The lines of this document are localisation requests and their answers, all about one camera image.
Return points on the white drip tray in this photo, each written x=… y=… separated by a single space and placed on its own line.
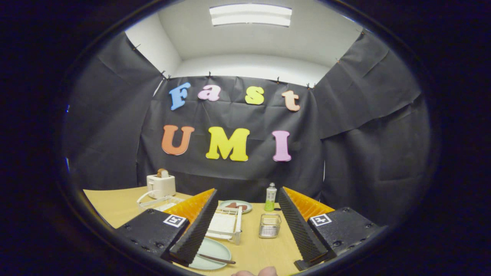
x=222 y=226

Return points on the green tea bottle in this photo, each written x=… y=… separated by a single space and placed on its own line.
x=270 y=197

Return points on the black backdrop cloth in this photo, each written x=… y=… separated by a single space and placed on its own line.
x=230 y=172

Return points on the toasted bread slice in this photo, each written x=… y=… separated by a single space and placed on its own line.
x=162 y=173

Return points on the white toaster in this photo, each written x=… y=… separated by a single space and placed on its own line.
x=163 y=186

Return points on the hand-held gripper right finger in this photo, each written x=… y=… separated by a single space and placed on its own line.
x=301 y=230

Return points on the pale green plate with meat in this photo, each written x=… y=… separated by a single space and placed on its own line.
x=248 y=209

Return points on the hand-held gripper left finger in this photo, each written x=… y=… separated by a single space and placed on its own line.
x=197 y=230

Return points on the ceiling light panel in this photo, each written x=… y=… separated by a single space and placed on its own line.
x=249 y=15

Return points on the dark metal spoon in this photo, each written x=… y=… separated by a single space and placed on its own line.
x=218 y=259

